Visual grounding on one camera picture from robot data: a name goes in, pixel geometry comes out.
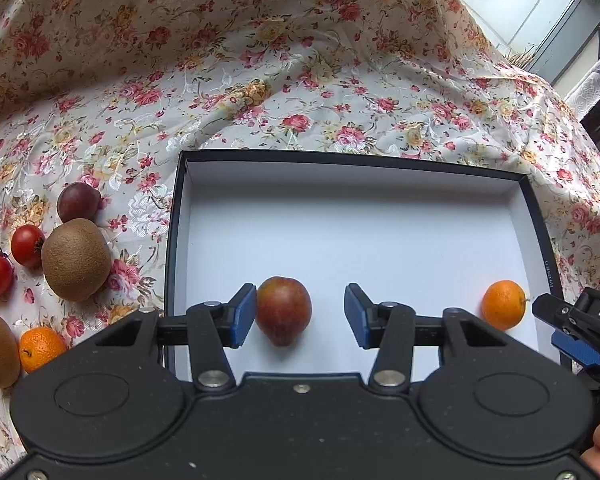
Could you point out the black box with white inside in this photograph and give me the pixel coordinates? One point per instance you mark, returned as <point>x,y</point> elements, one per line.
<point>355,230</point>

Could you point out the white patterned curtain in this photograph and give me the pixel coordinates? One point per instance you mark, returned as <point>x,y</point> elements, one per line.
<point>595,80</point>

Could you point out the floral printed cloth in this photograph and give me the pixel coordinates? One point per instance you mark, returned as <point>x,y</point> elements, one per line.
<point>280,85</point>

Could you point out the red-yellow pear-like fruit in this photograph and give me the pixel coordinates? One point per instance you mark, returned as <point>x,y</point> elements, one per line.
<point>284,310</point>

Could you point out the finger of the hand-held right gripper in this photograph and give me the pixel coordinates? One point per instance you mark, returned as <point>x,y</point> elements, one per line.
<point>577,351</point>
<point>555,310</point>

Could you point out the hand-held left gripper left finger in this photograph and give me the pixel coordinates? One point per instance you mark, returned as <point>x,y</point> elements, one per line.
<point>245,316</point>

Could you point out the small mandarin orange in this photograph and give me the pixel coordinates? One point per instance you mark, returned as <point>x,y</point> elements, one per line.
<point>502,306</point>
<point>42,350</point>

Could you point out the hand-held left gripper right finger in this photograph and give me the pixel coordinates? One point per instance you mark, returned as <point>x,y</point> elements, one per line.
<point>355,316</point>

